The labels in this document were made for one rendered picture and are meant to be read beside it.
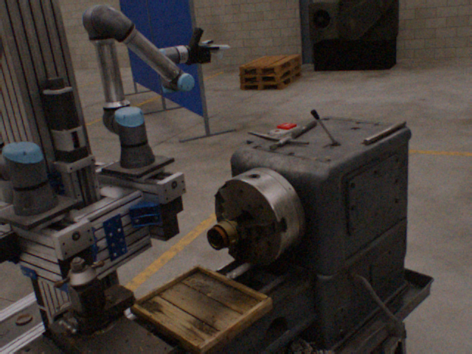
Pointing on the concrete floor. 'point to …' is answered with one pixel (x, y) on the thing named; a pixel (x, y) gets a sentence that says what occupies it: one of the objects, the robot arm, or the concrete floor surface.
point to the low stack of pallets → (270, 72)
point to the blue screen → (130, 7)
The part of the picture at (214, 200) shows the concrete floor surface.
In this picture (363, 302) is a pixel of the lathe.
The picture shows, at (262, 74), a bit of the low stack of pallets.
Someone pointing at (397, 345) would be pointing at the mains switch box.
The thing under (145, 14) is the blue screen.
